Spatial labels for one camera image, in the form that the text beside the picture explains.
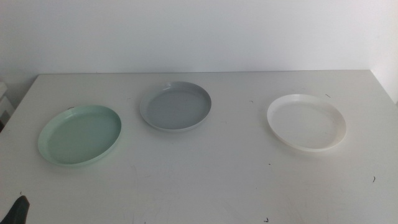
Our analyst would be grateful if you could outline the pale green shallow bowl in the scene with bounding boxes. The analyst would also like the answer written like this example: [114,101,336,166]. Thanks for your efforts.
[37,105,123,167]

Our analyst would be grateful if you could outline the grey shallow bowl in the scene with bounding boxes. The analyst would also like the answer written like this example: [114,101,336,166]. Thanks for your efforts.
[139,81,212,133]

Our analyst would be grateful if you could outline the white shallow bowl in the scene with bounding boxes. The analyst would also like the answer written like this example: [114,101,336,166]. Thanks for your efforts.
[266,93,347,153]

